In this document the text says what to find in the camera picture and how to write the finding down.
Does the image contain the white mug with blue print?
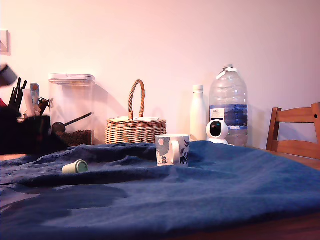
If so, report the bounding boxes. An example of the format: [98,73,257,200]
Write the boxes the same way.
[154,134,191,168]

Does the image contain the blue and orange packet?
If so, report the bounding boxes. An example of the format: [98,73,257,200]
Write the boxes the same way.
[29,83,40,107]

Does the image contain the large clear water bottle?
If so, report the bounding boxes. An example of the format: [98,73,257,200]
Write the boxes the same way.
[208,63,249,148]

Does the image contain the brown coffee beans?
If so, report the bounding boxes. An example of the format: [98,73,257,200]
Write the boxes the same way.
[61,129,92,147]

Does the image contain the black utensil handle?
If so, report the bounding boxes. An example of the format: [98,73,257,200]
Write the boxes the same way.
[14,79,28,112]
[7,77,21,111]

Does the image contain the wicker basket with handle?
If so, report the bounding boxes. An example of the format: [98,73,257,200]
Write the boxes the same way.
[104,79,168,145]

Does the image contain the green coffee capsule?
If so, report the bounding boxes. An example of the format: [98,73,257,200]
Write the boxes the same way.
[61,159,89,175]

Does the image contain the blue cloth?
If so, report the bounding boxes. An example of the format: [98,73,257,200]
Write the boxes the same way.
[0,140,320,240]

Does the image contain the white papers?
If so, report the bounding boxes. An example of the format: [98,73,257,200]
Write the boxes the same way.
[107,116,162,123]

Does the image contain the small white round camera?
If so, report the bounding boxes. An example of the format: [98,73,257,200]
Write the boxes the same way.
[205,120,229,146]

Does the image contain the dark brown handled tool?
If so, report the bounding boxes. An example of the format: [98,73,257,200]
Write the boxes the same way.
[36,97,52,117]

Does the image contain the dark scoop with long handle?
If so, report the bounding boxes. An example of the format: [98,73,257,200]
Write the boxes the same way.
[51,112,93,136]

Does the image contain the clear container with white lid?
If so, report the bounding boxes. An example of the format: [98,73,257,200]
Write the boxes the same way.
[47,73,96,147]

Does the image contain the white insulated bottle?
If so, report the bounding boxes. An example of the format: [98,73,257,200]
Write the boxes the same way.
[189,84,207,142]

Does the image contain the wooden chair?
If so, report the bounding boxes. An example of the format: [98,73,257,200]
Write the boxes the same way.
[265,102,320,161]

